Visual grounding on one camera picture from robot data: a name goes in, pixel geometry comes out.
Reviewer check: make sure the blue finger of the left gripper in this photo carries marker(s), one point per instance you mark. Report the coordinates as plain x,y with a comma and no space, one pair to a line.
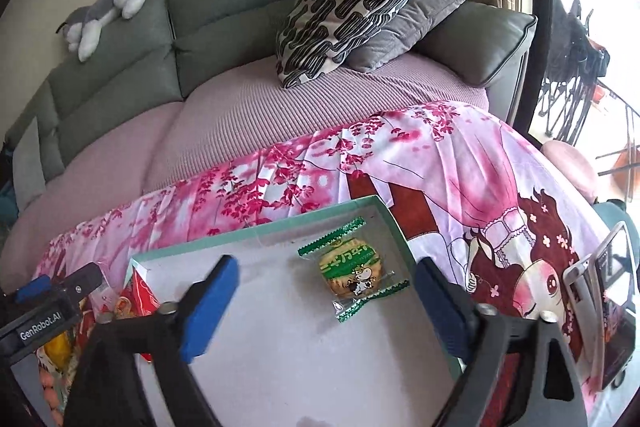
33,289

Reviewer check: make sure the black white patterned pillow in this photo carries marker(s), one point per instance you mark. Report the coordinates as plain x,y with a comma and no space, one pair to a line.
318,35

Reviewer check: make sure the teal cardboard tray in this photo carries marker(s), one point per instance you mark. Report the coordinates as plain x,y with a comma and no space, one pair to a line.
280,357

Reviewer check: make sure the light grey small cushion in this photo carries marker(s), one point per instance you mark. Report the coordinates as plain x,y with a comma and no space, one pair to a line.
28,179

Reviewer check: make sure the green wrapped round cookie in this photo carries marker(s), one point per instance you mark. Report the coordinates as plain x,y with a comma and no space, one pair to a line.
354,270

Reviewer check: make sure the grey white plush toy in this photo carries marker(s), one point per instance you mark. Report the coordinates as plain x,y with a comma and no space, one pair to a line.
82,28

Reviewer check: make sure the pink anime print cloth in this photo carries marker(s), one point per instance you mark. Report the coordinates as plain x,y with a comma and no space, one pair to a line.
466,190

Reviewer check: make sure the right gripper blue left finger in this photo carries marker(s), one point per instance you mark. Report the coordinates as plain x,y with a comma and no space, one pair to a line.
108,390

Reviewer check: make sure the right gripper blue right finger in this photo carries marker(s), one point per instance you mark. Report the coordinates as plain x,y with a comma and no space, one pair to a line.
546,391

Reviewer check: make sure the pink ribbed sofa cover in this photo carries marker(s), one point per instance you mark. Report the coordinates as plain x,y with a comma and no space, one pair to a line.
229,116

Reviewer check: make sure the green leather sofa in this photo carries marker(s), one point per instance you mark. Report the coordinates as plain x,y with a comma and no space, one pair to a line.
171,47

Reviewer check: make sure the red snack bag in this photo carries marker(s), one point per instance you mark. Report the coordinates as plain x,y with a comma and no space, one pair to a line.
134,311

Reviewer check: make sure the teal cloth item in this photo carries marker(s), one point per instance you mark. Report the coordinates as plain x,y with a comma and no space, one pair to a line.
8,205

